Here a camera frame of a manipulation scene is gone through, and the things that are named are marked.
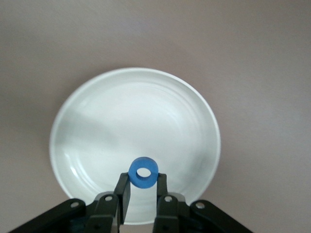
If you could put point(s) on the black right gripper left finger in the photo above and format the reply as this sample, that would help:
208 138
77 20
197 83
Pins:
104 213

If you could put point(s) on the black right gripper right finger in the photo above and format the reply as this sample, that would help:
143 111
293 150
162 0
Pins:
170 213

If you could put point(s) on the blue letter o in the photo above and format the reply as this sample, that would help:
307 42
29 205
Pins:
132 177

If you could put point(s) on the beige brown plate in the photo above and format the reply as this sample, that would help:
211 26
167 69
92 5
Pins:
136 116

